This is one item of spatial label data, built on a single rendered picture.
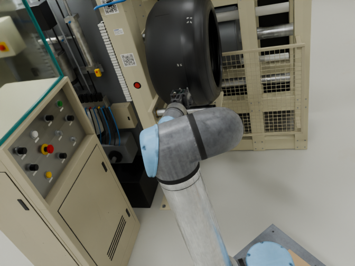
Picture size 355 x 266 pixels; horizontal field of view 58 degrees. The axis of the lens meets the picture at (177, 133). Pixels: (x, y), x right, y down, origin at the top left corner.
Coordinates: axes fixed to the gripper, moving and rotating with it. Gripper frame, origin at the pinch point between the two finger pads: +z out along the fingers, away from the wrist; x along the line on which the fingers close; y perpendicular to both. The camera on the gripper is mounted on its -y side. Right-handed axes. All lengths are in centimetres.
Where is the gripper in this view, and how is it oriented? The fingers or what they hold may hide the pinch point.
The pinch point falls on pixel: (186, 94)
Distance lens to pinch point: 155.7
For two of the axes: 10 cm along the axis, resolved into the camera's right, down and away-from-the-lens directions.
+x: -9.5, 0.5, 2.9
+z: 2.2, -5.4, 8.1
